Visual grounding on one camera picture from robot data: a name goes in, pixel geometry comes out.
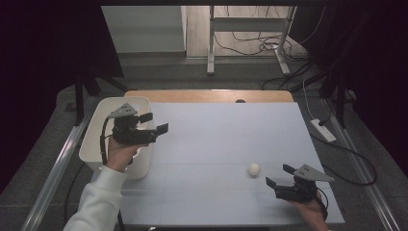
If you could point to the white plastic bin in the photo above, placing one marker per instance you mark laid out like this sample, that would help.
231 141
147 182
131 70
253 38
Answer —
93 141

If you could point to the white metal stand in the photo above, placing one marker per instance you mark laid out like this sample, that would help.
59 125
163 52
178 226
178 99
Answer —
247 24

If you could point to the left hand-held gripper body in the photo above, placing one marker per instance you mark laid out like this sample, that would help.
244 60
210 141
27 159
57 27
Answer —
133 134

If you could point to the white cabinet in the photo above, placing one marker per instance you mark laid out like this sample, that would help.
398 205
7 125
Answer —
144 29

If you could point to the aluminium rail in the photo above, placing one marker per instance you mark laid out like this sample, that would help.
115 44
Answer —
365 183
54 179

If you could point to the person's right hand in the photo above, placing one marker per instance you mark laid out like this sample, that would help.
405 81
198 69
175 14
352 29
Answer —
309 213

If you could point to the black tripod stand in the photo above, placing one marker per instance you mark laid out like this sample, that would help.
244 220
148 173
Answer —
81 89
336 89

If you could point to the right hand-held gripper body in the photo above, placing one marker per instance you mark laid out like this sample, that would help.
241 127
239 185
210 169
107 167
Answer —
296 192

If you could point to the pale blue table mat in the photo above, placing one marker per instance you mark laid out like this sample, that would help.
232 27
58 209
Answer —
224 128

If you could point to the white power strip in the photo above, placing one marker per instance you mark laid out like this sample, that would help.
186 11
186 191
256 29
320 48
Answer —
322 130

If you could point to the person's left hand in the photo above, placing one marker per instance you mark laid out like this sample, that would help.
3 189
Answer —
120 155

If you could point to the wooden table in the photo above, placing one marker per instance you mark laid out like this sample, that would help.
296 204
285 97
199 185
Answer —
208 96

